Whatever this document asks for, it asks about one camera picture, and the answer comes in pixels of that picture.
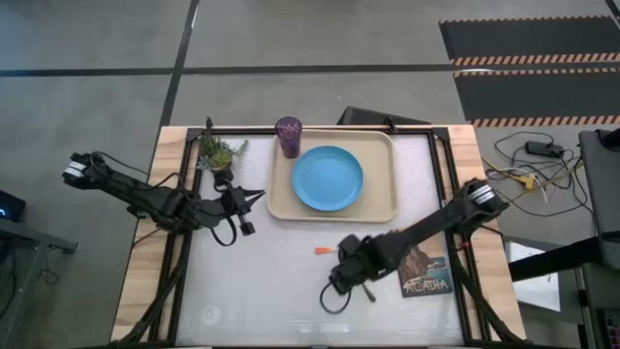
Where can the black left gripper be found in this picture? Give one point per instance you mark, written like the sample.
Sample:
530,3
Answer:
227,207

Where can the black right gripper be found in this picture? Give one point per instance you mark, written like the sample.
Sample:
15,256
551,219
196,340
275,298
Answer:
358,269

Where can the purple plastic cup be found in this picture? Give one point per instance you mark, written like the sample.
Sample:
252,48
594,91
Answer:
289,140

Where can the blue round plate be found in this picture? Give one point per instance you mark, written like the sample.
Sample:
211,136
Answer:
327,178

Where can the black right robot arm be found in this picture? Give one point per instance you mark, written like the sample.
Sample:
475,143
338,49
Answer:
436,218

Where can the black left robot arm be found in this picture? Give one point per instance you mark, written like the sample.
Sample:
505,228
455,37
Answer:
140,196

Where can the beige plastic tray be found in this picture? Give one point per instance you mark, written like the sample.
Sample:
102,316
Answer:
378,203

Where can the succulent plant in black pot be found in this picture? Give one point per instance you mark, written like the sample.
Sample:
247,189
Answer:
220,160

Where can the Acadia picture book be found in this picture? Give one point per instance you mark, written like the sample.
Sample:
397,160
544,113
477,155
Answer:
431,281

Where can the black equipment case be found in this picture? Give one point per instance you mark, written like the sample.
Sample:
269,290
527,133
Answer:
373,117

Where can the white paper sheet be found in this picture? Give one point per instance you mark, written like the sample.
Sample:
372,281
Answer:
537,291

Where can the black power adapter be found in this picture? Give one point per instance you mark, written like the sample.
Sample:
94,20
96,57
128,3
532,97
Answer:
545,148

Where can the grey side table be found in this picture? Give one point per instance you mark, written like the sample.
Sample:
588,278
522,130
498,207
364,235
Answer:
24,232

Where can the black device with blue light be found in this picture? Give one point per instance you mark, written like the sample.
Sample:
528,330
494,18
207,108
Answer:
10,206

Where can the black mat with hazard stripes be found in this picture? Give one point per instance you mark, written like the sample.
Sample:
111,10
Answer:
537,94
533,36

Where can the grey desk with black beam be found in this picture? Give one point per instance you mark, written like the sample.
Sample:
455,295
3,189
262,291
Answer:
603,184

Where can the black aluminium table frame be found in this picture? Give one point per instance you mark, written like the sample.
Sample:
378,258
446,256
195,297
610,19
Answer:
194,134

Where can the black frame clamp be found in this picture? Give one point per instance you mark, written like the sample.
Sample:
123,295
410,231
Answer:
391,125
208,123

